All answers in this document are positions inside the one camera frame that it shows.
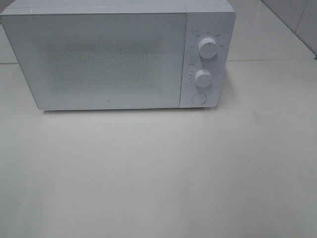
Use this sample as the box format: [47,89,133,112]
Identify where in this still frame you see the white microwave oven body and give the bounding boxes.
[0,0,236,108]

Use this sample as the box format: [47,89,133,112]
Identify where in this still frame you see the white microwave door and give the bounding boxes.
[1,13,186,110]

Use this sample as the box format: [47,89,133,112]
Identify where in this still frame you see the upper white control knob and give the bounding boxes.
[198,36,218,59]

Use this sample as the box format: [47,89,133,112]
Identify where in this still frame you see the white timer knob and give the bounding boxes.
[194,69,213,88]

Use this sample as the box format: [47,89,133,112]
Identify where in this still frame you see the round white door button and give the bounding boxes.
[192,93,207,105]

